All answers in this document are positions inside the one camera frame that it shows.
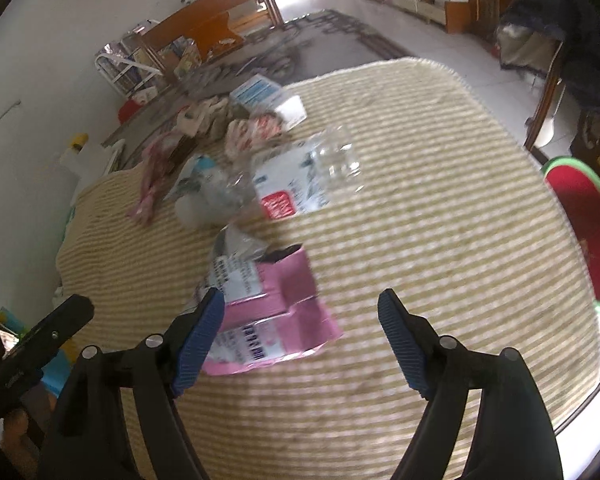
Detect dark carved wooden chair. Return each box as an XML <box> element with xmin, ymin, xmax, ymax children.
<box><xmin>522</xmin><ymin>42</ymin><xmax>600</xmax><ymax>171</ymax></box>

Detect beige checked blanket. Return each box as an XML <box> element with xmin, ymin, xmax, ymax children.
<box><xmin>55</xmin><ymin>57</ymin><xmax>600</xmax><ymax>480</ymax></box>

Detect pink foil packet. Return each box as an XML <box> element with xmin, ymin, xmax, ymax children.
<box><xmin>200</xmin><ymin>244</ymin><xmax>345</xmax><ymax>376</ymax></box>

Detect clear plastic bottle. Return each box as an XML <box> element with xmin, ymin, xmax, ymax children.
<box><xmin>175</xmin><ymin>127</ymin><xmax>366</xmax><ymax>228</ymax></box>

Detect leaning picture books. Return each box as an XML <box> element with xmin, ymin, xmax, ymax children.
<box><xmin>170</xmin><ymin>37</ymin><xmax>203</xmax><ymax>78</ymax></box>

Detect wooden television cabinet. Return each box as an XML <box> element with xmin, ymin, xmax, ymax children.
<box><xmin>357</xmin><ymin>0</ymin><xmax>473</xmax><ymax>33</ymax></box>

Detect navy blue jacket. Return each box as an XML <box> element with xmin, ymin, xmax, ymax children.
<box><xmin>495</xmin><ymin>0</ymin><xmax>600</xmax><ymax>116</ymax></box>

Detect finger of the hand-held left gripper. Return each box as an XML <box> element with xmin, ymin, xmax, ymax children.
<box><xmin>2</xmin><ymin>294</ymin><xmax>96</xmax><ymax>368</ymax></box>

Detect white printed wrapper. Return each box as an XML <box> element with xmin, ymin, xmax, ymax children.
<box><xmin>195</xmin><ymin>225</ymin><xmax>273</xmax><ymax>311</ymax></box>

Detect blue white packet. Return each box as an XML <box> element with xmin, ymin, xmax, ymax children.
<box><xmin>229</xmin><ymin>74</ymin><xmax>308</xmax><ymax>128</ymax></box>

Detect red plastic container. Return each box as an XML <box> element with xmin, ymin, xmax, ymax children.
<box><xmin>117</xmin><ymin>99</ymin><xmax>143</xmax><ymax>123</ymax></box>

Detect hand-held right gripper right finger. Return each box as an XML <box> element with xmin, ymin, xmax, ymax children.
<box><xmin>377</xmin><ymin>288</ymin><xmax>563</xmax><ymax>480</ymax></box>

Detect grey floral patterned mat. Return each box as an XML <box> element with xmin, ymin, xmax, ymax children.
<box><xmin>102</xmin><ymin>7</ymin><xmax>416</xmax><ymax>161</ymax></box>

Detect white pink wrapper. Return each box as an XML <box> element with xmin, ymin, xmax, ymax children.
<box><xmin>175</xmin><ymin>97</ymin><xmax>231</xmax><ymax>138</ymax></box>

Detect pink plastic bag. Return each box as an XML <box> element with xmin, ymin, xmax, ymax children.
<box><xmin>126</xmin><ymin>132</ymin><xmax>196</xmax><ymax>226</ymax></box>

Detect red white wrapper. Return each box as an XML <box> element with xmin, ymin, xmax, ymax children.
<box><xmin>225</xmin><ymin>110</ymin><xmax>286</xmax><ymax>161</ymax></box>

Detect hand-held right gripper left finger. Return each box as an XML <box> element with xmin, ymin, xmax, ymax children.
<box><xmin>37</xmin><ymin>287</ymin><xmax>226</xmax><ymax>480</ymax></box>

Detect red bin with green rim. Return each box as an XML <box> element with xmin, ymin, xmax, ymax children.
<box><xmin>540</xmin><ymin>156</ymin><xmax>600</xmax><ymax>316</ymax></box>

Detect white wire magazine rack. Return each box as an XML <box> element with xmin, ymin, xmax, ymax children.
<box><xmin>95</xmin><ymin>20</ymin><xmax>161</xmax><ymax>96</ymax></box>

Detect white jug with yellow cap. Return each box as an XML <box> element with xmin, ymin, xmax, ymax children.
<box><xmin>60</xmin><ymin>132</ymin><xmax>111</xmax><ymax>186</ymax></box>

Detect wooden bench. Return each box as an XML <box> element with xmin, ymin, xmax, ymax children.
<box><xmin>140</xmin><ymin>0</ymin><xmax>286</xmax><ymax>86</ymax></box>

